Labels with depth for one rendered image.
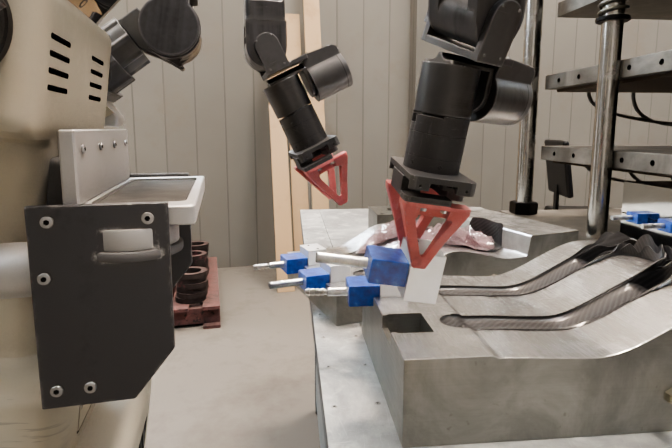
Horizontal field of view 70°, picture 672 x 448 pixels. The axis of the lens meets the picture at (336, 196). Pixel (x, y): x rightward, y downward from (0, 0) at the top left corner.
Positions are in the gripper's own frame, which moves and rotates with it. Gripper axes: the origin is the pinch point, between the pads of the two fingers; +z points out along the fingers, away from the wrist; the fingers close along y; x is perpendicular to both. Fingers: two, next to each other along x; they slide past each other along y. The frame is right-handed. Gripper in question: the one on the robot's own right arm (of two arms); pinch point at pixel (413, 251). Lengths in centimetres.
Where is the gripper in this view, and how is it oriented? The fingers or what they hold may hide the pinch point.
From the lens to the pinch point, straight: 52.6
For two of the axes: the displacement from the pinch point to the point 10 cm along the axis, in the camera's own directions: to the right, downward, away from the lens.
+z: -1.5, 9.6, 2.4
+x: -9.8, -1.3, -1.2
